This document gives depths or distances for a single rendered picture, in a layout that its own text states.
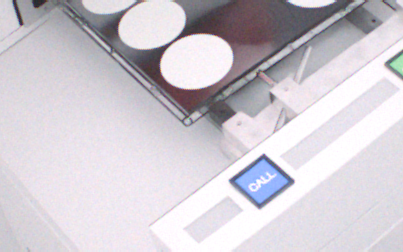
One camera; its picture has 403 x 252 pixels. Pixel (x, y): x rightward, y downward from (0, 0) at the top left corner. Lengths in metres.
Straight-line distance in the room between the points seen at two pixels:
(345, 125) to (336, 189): 0.08
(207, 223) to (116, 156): 0.29
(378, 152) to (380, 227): 0.17
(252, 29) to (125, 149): 0.24
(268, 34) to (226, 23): 0.07
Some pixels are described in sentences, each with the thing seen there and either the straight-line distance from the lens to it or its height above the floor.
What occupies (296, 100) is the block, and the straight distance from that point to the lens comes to 1.58.
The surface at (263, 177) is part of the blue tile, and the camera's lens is 1.44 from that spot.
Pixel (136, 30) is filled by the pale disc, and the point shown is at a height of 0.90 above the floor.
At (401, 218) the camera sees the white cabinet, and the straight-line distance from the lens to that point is 1.68.
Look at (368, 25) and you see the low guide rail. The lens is 1.75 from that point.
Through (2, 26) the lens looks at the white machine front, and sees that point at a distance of 1.84.
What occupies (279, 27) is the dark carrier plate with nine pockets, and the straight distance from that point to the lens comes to 1.68.
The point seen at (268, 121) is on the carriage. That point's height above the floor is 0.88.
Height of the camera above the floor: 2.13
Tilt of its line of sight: 53 degrees down
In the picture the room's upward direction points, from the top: 9 degrees counter-clockwise
